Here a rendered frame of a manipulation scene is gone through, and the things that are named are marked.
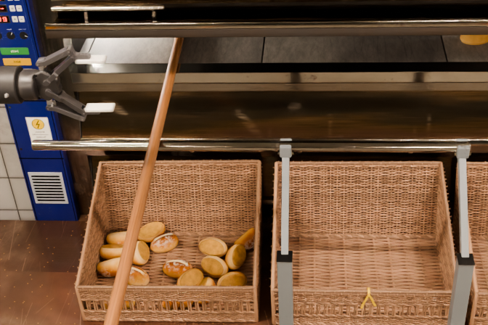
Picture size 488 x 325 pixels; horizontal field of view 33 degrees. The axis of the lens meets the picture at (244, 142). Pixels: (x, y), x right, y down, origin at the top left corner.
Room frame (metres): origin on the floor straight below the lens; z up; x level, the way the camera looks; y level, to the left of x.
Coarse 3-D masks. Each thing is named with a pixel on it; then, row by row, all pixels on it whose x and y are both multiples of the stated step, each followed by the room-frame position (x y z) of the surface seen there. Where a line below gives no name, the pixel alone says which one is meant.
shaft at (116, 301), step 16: (176, 48) 2.32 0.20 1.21; (176, 64) 2.23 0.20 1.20; (160, 96) 2.04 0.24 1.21; (160, 112) 1.95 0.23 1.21; (160, 128) 1.88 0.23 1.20; (144, 176) 1.66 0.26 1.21; (144, 192) 1.60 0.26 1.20; (144, 208) 1.55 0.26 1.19; (128, 240) 1.42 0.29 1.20; (128, 256) 1.37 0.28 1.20; (128, 272) 1.32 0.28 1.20; (112, 304) 1.22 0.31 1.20; (112, 320) 1.18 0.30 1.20
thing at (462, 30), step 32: (64, 32) 2.10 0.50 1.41; (96, 32) 2.09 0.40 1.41; (128, 32) 2.08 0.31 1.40; (160, 32) 2.07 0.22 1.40; (192, 32) 2.06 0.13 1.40; (224, 32) 2.04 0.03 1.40; (256, 32) 2.03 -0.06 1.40; (288, 32) 2.02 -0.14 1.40; (320, 32) 2.01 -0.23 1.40; (352, 32) 2.00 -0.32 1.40; (384, 32) 1.99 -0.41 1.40; (416, 32) 1.98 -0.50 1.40; (448, 32) 1.97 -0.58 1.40; (480, 32) 1.96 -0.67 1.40
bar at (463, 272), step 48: (48, 144) 1.88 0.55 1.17; (96, 144) 1.86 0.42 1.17; (144, 144) 1.85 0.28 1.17; (192, 144) 1.83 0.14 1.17; (240, 144) 1.82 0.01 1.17; (288, 144) 1.80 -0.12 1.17; (336, 144) 1.79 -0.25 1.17; (384, 144) 1.78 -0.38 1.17; (432, 144) 1.76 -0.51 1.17; (288, 192) 1.72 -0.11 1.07; (288, 240) 1.64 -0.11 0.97; (288, 288) 1.57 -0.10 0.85
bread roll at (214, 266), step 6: (204, 258) 1.92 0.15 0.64; (210, 258) 1.92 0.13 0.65; (216, 258) 1.91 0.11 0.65; (204, 264) 1.91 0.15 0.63; (210, 264) 1.90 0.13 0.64; (216, 264) 1.89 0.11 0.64; (222, 264) 1.89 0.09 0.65; (204, 270) 1.90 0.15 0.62; (210, 270) 1.89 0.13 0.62; (216, 270) 1.88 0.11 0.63; (222, 270) 1.87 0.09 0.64; (228, 270) 1.89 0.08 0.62; (216, 276) 1.87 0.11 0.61
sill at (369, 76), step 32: (96, 64) 2.30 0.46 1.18; (128, 64) 2.28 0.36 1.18; (160, 64) 2.27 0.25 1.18; (192, 64) 2.26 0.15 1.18; (224, 64) 2.25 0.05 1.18; (256, 64) 2.23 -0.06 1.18; (288, 64) 2.22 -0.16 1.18; (320, 64) 2.21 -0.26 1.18; (352, 64) 2.20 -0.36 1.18; (384, 64) 2.18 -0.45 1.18; (416, 64) 2.17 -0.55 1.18; (448, 64) 2.16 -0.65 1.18; (480, 64) 2.15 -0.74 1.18
